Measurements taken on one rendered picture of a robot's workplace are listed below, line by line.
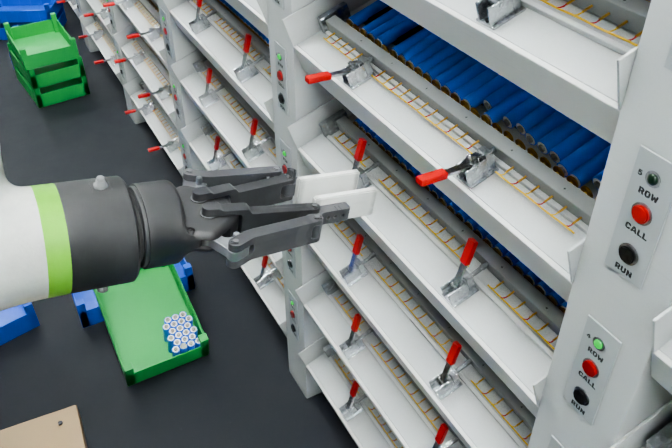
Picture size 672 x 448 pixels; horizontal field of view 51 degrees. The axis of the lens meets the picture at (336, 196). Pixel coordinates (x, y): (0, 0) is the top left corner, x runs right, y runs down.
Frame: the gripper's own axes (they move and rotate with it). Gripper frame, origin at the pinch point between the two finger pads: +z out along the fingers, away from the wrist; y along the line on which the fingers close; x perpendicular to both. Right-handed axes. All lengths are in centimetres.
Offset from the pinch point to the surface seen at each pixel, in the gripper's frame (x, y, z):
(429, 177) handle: 0.4, -0.2, 11.7
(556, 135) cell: 5.7, 2.8, 25.5
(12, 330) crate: -95, -94, -24
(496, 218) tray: -1.7, 6.1, 16.7
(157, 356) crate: -91, -70, 5
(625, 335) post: -2.3, 24.2, 16.9
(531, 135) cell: 4.7, 0.7, 24.1
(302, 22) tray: 2.1, -42.9, 17.1
